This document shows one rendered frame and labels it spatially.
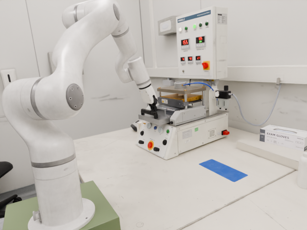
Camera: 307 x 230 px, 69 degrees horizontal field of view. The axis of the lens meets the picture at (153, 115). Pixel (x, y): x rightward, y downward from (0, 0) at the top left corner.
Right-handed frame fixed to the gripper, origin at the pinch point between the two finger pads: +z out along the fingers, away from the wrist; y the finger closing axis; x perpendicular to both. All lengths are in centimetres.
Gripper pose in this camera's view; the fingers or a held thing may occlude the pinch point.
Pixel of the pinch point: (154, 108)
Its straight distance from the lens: 134.4
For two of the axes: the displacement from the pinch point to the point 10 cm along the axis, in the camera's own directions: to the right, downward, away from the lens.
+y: 5.8, 1.5, -8.0
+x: 7.4, -5.1, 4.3
